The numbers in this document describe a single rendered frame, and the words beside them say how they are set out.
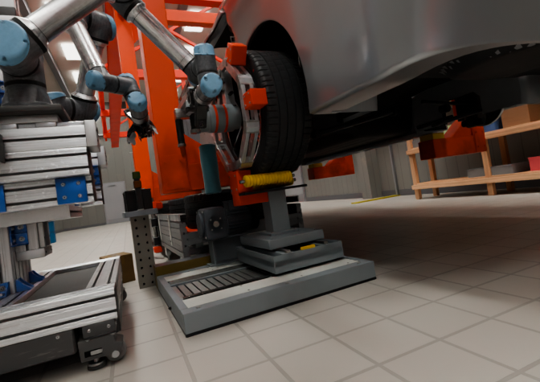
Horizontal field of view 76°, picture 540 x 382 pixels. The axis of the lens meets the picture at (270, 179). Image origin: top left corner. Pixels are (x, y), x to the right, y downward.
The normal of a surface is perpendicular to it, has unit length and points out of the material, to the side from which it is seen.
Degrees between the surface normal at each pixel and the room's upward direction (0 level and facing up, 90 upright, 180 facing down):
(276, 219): 90
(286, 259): 90
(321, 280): 90
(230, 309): 90
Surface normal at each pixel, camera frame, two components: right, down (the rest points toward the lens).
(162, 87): 0.41, -0.09
